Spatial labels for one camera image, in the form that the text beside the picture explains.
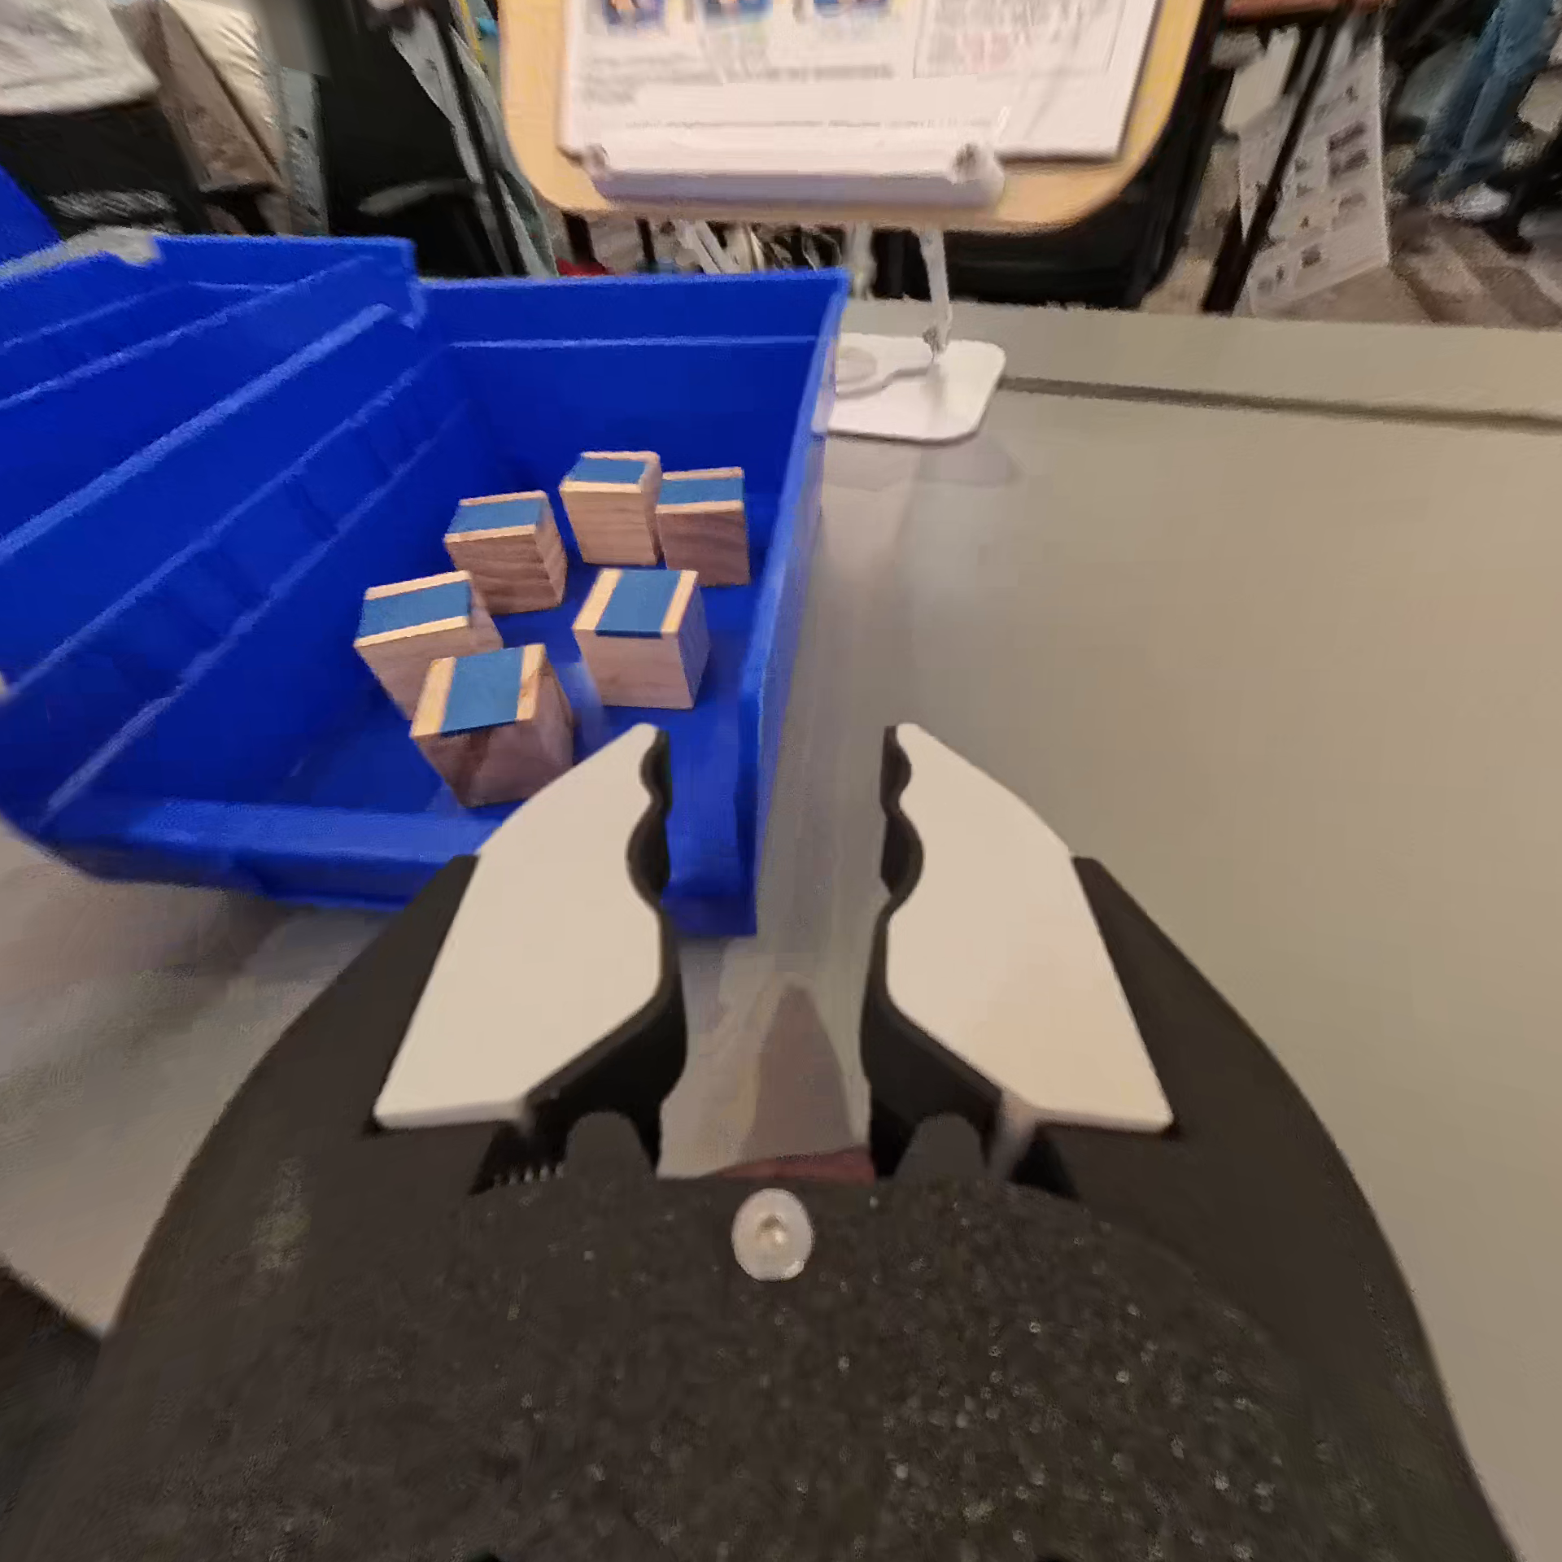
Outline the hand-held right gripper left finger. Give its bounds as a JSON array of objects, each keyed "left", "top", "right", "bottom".
[{"left": 371, "top": 722, "right": 687, "bottom": 1191}]

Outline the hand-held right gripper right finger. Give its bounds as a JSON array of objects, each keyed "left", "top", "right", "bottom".
[{"left": 858, "top": 721, "right": 1174, "bottom": 1191}]

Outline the group of wooden blocks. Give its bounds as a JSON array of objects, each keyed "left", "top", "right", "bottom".
[{"left": 353, "top": 451, "right": 750, "bottom": 808}]

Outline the blue plastic bin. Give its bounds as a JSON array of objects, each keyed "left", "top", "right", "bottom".
[
  {"left": 0, "top": 170, "right": 59, "bottom": 263},
  {"left": 0, "top": 232, "right": 851, "bottom": 938}
]

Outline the grey desk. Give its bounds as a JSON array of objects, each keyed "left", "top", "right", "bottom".
[{"left": 0, "top": 299, "right": 1562, "bottom": 1562}]

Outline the white document stand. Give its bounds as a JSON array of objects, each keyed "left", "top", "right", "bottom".
[{"left": 499, "top": 0, "right": 1210, "bottom": 442}]

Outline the printed sign board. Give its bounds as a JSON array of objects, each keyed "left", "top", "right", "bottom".
[{"left": 1238, "top": 36, "right": 1392, "bottom": 312}]

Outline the printed instruction sheet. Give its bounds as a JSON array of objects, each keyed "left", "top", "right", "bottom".
[{"left": 561, "top": 0, "right": 1160, "bottom": 159}]

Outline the tan jacket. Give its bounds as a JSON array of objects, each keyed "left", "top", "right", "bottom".
[{"left": 152, "top": 0, "right": 287, "bottom": 196}]

